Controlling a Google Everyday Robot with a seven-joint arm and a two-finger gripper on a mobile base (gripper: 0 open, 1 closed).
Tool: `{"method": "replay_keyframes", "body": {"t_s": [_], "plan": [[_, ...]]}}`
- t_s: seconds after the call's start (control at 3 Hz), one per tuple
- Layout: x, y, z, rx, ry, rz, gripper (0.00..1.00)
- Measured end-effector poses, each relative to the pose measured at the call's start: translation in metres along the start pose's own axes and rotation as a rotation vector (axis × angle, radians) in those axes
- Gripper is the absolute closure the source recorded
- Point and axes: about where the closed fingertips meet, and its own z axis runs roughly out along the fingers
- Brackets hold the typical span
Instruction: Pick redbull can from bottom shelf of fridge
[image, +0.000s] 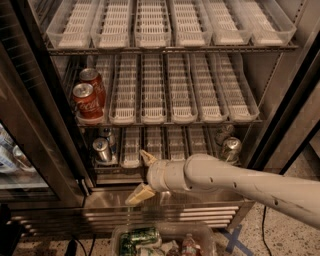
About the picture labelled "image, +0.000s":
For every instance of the right fridge door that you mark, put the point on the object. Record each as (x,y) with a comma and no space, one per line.
(300,90)

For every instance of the top shelf tray five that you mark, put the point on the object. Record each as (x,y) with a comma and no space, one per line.
(229,21)

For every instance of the coca-cola can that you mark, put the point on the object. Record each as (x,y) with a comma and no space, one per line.
(93,77)
(87,101)

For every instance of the rear green soda can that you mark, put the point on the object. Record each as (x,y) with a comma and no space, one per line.
(223,133)

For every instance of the green soda can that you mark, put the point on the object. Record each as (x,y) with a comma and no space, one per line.
(223,133)
(230,150)

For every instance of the middle shelf tray six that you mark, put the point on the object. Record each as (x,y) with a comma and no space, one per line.
(237,92)

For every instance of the stainless steel fridge body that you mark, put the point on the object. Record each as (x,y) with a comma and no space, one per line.
(269,73)

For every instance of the redbull can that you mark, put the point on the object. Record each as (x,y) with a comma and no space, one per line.
(101,147)
(109,135)

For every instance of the front green soda can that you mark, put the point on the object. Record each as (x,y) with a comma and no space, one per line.
(230,150)

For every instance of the shelf tray five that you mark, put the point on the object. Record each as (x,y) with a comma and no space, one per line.
(229,21)
(198,140)
(211,105)

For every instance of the bottom shelf tray four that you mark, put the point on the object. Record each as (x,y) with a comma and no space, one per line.
(177,143)

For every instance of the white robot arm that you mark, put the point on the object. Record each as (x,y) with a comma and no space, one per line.
(202,173)

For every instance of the middle shelf tray three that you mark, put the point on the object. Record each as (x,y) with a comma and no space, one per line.
(153,97)

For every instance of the bottom shelf tray three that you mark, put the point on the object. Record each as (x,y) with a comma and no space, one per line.
(154,142)

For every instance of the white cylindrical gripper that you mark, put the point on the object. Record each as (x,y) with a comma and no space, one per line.
(156,175)

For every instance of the top shelf tray one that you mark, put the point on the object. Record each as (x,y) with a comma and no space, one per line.
(71,24)

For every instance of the blue tape cross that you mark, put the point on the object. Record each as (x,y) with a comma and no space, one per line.
(233,241)

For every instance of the shelf tray one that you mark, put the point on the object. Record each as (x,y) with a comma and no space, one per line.
(104,65)
(113,161)
(71,24)

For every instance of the bottom shelf tray two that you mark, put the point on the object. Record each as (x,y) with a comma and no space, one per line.
(130,149)

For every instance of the top shelf tray three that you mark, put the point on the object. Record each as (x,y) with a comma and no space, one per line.
(152,24)

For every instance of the top shelf tray four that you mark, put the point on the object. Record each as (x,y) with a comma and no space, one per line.
(190,23)

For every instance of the middle shelf tray four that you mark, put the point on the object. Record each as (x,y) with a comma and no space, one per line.
(182,99)

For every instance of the middle shelf tray two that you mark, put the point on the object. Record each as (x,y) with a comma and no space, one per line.
(123,100)

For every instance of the front coca-cola can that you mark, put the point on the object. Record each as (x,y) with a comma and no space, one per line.
(87,101)

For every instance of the green can in bin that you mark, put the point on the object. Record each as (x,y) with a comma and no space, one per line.
(129,241)

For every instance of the bottom shelf tray one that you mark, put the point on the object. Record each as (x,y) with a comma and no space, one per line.
(113,161)

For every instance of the left glass fridge door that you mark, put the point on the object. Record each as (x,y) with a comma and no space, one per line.
(36,114)

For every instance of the shelf tray two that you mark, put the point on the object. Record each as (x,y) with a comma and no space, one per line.
(123,100)
(111,27)
(130,149)

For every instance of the red bottle in bin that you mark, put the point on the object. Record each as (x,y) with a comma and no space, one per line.
(190,247)

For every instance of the top shelf tray two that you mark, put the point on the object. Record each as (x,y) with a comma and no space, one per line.
(111,27)

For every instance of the middle shelf tray five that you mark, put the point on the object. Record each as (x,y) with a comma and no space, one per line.
(211,105)

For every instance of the top shelf tray six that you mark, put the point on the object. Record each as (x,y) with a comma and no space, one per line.
(269,23)

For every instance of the shelf tray three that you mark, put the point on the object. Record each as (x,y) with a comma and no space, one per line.
(153,97)
(152,24)
(154,142)

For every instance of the shelf tray four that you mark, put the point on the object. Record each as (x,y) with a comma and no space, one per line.
(177,143)
(190,23)
(182,99)

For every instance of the rear coca-cola can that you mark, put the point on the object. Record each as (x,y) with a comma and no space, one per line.
(93,77)

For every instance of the bottom shelf tray six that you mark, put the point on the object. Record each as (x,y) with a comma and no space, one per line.
(217,147)

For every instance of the middle shelf tray one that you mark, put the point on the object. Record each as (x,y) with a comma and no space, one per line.
(104,65)

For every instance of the shelf tray six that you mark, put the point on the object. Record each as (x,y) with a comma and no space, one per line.
(217,147)
(237,92)
(269,23)

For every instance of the bottom shelf tray five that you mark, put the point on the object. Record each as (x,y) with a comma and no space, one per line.
(198,140)

